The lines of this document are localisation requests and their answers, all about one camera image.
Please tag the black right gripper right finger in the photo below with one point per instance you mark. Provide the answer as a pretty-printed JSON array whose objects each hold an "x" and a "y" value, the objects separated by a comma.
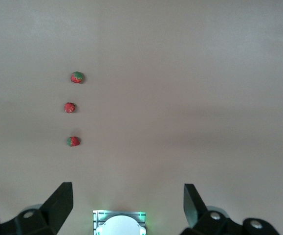
[{"x": 197, "y": 215}]

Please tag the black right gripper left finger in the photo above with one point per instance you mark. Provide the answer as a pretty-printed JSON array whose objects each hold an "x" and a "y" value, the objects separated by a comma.
[{"x": 50, "y": 215}]

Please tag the red strawberry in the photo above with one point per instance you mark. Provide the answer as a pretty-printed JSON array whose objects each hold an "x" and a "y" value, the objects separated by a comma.
[
  {"x": 77, "y": 78},
  {"x": 74, "y": 141},
  {"x": 70, "y": 108}
]

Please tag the brown table cover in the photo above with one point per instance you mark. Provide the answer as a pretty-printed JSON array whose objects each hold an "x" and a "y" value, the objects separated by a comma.
[{"x": 156, "y": 98}]

